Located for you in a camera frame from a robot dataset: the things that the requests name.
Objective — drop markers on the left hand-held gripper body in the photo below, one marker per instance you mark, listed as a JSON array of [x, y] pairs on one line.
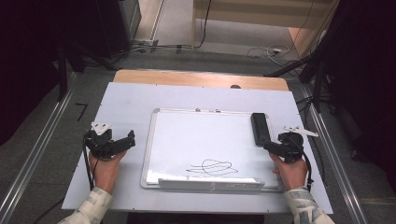
[[101, 144]]

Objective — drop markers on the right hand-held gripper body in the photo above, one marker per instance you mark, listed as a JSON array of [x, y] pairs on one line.
[[291, 144]]

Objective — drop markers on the black whiteboard eraser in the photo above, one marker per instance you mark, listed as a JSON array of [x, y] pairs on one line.
[[260, 127]]

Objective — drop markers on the person's left hand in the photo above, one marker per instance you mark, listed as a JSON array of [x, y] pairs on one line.
[[106, 172]]

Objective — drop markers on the person's right hand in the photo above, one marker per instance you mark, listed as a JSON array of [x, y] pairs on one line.
[[292, 174]]

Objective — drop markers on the large white cover board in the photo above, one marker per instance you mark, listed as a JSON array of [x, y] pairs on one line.
[[130, 102]]

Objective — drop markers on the black stand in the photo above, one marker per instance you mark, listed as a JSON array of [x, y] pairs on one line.
[[62, 74], [317, 87]]

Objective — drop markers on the wooden table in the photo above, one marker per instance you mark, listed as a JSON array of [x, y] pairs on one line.
[[186, 77]]

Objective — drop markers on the dark curtain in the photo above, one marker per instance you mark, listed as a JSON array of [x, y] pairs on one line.
[[367, 77], [25, 62]]

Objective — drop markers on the black cabinet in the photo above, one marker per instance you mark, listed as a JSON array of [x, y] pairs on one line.
[[115, 25]]

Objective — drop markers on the light wooden furniture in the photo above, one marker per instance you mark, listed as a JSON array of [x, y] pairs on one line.
[[249, 9]]

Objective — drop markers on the metal floor rail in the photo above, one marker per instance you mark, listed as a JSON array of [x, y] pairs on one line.
[[34, 155], [337, 161]]

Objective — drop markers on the white whiteboard with metal frame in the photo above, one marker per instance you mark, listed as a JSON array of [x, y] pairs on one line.
[[205, 140]]

